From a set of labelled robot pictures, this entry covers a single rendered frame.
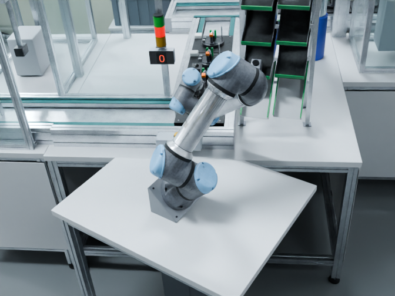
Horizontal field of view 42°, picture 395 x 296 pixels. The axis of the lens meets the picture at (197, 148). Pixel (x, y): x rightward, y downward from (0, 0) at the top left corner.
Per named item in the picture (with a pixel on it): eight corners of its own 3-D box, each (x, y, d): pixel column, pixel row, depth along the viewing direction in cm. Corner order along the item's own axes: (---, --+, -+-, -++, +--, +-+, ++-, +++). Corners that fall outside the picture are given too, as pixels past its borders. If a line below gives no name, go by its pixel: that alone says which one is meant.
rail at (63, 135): (234, 149, 244) (233, 130, 237) (54, 146, 254) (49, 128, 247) (234, 143, 248) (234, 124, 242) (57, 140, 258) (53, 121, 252)
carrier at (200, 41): (231, 55, 303) (231, 36, 296) (191, 55, 306) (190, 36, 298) (233, 37, 322) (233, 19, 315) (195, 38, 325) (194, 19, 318)
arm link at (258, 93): (285, 78, 188) (214, 110, 230) (262, 63, 184) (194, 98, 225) (277, 105, 184) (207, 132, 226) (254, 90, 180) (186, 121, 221)
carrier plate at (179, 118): (224, 126, 244) (224, 123, 243) (174, 125, 247) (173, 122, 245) (226, 100, 263) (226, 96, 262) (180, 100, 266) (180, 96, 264)
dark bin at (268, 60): (270, 80, 230) (269, 70, 223) (241, 77, 233) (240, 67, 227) (279, 32, 242) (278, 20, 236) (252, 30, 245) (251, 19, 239)
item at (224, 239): (235, 307, 176) (235, 302, 175) (52, 215, 219) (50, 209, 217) (316, 190, 222) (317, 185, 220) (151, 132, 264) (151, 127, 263)
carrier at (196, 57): (229, 75, 284) (228, 54, 276) (186, 75, 286) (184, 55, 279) (231, 56, 303) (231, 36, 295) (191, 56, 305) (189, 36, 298)
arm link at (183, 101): (192, 120, 216) (204, 97, 217) (170, 107, 212) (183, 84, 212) (186, 118, 224) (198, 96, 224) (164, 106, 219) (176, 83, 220)
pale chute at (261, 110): (268, 119, 240) (267, 117, 236) (241, 116, 243) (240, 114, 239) (277, 61, 243) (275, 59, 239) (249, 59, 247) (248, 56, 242)
